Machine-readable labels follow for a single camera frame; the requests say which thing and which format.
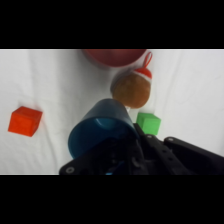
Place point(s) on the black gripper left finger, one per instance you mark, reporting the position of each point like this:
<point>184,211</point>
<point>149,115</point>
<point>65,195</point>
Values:
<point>96,161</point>

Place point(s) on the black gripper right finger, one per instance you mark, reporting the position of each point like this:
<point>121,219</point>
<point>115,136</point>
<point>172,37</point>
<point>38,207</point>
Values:
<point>180,158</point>

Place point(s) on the blue plastic cup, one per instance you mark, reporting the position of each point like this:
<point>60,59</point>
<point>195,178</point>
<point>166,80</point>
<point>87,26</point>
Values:
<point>100,113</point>

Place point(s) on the pink bowl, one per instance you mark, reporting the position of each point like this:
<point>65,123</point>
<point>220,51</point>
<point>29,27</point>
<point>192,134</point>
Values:
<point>113,56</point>

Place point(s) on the green block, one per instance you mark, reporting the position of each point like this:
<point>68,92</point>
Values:
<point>149,123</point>

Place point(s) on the brown plush with red hat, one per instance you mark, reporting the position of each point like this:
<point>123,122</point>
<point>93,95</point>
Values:
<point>131,90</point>

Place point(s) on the orange cube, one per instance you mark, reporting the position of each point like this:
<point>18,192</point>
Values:
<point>25,121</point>

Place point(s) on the white tablecloth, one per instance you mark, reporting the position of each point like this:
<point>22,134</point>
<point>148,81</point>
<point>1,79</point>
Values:
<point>50,83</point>

